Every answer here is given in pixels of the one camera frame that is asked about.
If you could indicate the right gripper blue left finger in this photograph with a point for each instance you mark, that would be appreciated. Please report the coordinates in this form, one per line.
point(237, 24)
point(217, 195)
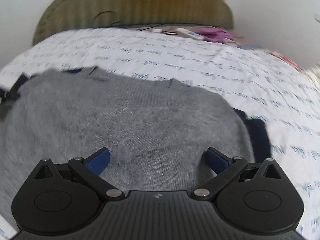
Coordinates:
point(88, 171)

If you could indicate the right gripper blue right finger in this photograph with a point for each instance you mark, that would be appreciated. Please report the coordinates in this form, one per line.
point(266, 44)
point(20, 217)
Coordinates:
point(227, 170)

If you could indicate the grey navy raglan sweater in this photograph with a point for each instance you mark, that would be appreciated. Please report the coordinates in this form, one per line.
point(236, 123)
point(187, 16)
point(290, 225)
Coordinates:
point(156, 131)

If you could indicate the white script print quilt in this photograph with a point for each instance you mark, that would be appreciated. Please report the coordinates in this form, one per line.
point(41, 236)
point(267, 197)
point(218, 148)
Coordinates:
point(253, 81)

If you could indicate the red floral fabric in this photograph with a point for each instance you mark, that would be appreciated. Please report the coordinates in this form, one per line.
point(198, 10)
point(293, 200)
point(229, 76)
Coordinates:
point(285, 59)

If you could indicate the olive tufted headboard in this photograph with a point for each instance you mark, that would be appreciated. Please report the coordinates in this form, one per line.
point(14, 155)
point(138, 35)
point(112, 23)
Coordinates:
point(63, 15)

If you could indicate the purple garment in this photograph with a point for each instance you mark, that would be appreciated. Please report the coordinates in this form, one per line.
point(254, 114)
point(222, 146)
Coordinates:
point(215, 35)

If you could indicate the white power strip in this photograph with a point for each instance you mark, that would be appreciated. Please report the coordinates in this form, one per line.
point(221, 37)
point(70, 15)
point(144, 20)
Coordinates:
point(182, 32)

